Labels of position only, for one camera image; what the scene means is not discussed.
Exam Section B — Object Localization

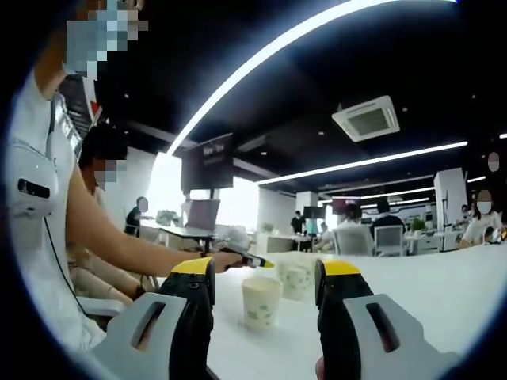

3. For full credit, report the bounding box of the red lit wall screen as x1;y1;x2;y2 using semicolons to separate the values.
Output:
331;197;361;211

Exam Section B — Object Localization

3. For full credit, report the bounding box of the white table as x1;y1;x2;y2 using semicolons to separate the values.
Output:
156;247;507;380

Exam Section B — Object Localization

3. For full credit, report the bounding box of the white chair armrest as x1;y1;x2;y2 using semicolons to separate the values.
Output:
77;296;128;317

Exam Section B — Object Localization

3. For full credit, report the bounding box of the ceiling air conditioner unit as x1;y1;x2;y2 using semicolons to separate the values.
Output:
331;95;400;143

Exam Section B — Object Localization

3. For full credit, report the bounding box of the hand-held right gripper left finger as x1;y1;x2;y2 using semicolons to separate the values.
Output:
91;256;217;380

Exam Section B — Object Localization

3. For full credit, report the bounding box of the curved ceiling light strip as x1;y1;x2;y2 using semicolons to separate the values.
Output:
257;141;468;185

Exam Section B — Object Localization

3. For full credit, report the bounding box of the white banner stand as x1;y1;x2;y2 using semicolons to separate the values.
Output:
59;73;102;135

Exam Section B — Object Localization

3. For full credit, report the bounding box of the person's left hand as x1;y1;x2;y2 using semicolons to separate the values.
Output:
213;250;246;272

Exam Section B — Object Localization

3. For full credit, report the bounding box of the white chest-worn device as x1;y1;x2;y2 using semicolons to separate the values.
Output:
6;142;55;217

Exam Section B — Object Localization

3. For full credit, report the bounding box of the operator in white shirt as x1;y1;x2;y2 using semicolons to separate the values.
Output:
6;73;108;353

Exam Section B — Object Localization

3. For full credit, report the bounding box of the dark red screen on stand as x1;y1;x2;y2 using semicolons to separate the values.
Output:
185;198;221;230

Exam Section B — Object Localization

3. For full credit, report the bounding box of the hanging dark display screen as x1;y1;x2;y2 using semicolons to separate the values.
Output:
181;132;234;191

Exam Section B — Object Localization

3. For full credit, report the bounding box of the white mesh office chair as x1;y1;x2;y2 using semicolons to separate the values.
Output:
374;224;408;257
332;227;376;257

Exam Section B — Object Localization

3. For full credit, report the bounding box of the black chest device cable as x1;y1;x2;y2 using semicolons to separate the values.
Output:
42;215;82;314

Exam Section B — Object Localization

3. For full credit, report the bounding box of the white paper cup green print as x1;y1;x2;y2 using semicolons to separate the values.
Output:
276;259;316;301
241;275;284;330

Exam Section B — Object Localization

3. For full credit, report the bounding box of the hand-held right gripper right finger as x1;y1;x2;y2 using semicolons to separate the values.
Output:
314;258;463;380

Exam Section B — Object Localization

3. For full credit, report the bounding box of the white office desk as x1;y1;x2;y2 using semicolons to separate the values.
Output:
257;232;304;254

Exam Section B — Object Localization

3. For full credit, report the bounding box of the long curved ceiling light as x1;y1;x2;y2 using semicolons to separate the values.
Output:
166;0;456;155

